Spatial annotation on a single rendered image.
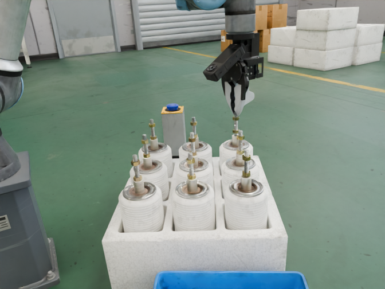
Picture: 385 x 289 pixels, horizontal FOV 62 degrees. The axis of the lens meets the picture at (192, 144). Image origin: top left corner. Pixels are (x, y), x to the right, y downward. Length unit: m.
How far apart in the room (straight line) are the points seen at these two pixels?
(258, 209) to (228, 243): 0.09
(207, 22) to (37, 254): 5.83
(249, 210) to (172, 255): 0.19
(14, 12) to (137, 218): 0.53
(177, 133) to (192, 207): 0.43
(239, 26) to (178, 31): 5.32
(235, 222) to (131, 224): 0.23
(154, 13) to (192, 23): 0.74
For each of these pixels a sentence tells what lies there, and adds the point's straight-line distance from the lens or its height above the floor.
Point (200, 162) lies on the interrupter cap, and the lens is 0.82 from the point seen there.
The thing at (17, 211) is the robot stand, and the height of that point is 0.23.
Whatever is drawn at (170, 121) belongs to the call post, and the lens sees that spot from 1.04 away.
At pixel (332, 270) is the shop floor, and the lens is 0.92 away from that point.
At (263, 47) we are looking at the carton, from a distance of 4.63.
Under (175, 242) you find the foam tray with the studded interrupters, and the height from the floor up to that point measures 0.17.
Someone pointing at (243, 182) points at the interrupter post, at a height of 0.27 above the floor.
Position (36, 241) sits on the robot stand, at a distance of 0.88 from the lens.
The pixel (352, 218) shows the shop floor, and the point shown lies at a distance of 1.12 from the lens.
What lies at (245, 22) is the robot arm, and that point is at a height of 0.58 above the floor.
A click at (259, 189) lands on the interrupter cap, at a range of 0.71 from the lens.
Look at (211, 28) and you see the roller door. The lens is 6.44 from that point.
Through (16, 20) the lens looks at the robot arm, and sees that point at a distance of 0.86.
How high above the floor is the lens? 0.62
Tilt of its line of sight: 23 degrees down
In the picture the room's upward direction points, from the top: 4 degrees counter-clockwise
